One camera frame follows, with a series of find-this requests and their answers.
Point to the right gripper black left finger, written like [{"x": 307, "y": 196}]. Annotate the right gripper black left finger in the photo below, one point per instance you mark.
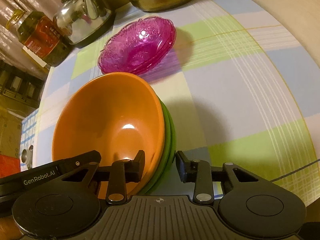
[{"x": 122, "y": 172}]

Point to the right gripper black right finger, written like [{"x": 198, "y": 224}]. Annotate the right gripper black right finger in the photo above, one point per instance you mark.
[{"x": 197, "y": 172}]

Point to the large green plastic bowl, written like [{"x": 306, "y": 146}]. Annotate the large green plastic bowl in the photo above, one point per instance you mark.
[{"x": 171, "y": 157}]

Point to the small green plastic bowl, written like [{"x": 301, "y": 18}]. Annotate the small green plastic bowl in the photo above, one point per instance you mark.
[{"x": 165, "y": 154}]

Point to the orange plastic bowl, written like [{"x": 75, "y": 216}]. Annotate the orange plastic bowl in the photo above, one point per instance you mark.
[{"x": 116, "y": 114}]

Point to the large pink glass dish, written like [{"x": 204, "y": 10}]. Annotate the large pink glass dish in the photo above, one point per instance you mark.
[{"x": 138, "y": 47}]

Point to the left hand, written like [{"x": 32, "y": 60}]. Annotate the left hand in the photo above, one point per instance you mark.
[{"x": 8, "y": 229}]

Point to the small metal knob object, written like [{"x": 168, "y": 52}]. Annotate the small metal knob object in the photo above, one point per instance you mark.
[{"x": 27, "y": 157}]

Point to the blue checked cloth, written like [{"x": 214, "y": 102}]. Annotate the blue checked cloth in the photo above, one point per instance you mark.
[{"x": 27, "y": 135}]

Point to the plaid tablecloth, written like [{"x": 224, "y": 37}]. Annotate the plaid tablecloth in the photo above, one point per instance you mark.
[{"x": 241, "y": 88}]

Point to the dark shelf rack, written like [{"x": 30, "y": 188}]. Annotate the dark shelf rack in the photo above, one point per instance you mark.
[{"x": 20, "y": 86}]

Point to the cooking oil bottle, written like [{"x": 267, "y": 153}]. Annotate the cooking oil bottle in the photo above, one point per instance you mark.
[{"x": 38, "y": 33}]

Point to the stainless steel kettle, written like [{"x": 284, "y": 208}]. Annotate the stainless steel kettle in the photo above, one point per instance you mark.
[{"x": 84, "y": 21}]

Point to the pink curtain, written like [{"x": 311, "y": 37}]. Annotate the pink curtain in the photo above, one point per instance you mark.
[{"x": 11, "y": 48}]

